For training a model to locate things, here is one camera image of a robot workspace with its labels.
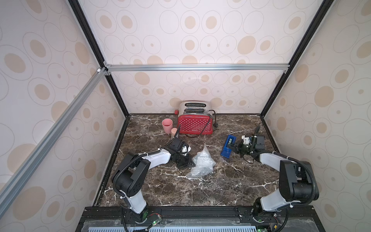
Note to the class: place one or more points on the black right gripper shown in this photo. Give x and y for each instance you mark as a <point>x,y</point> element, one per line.
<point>239,146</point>

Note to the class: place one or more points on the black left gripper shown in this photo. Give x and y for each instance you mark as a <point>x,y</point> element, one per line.
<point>188,164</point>

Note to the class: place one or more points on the clear bubble wrap sheet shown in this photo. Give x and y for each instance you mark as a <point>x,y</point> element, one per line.
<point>204,164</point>

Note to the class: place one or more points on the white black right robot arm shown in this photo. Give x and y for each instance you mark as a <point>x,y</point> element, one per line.
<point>297,184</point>

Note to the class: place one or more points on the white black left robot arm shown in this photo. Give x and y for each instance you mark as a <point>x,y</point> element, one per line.
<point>130,175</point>

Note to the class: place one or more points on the small bottle with peach cap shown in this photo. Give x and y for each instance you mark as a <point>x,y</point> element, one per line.
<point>173,132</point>

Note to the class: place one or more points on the blue tape dispenser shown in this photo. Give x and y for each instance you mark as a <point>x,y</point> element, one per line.
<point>226,151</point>

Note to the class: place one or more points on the pink plastic cup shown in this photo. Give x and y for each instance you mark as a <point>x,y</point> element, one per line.
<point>167,125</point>

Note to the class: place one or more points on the red polka dot toaster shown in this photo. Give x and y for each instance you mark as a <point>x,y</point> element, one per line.
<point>195,118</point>

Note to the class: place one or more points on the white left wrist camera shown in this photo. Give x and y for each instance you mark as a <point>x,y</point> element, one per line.
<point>185,150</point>

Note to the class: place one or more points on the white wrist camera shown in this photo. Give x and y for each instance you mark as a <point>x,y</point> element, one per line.
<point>246,140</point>
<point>185,150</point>

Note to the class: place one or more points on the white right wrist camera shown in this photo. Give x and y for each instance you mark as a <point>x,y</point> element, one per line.
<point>246,140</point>

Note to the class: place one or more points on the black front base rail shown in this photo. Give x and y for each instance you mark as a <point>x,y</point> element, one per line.
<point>199,219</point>

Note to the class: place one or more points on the horizontal aluminium frame bar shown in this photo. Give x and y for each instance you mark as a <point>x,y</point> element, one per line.
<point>197,67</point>

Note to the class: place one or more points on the left slanted aluminium frame bar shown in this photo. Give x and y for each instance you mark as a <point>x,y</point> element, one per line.
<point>29,166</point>

